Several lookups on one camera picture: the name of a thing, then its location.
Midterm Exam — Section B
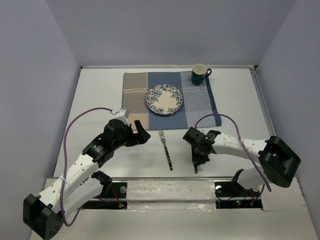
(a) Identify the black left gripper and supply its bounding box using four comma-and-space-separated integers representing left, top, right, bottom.
112, 120, 150, 150

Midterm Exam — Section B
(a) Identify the steel knife patterned handle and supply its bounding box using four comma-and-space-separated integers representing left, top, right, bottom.
193, 162, 200, 174

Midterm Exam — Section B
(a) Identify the blue beige checked cloth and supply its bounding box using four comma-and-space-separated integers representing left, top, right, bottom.
121, 71, 222, 130

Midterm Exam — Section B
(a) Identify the blue floral ceramic plate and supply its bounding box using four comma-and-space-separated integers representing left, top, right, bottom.
145, 84, 184, 116

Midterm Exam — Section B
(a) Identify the teal mug white inside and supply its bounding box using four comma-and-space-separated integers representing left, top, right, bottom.
191, 63, 212, 86

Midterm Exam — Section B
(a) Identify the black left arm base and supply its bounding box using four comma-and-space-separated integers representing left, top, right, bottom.
82, 181, 128, 210

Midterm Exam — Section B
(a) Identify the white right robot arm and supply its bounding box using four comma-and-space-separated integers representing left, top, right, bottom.
183, 127, 301, 196

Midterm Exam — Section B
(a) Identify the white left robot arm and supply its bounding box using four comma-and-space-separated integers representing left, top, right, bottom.
22, 119, 151, 240

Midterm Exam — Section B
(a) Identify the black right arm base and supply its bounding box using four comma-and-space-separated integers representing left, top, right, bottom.
214, 181, 263, 210

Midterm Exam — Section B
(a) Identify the steel fork patterned handle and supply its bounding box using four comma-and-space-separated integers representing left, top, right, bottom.
159, 130, 173, 171

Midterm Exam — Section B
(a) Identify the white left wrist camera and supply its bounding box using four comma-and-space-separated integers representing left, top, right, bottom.
111, 108, 130, 125

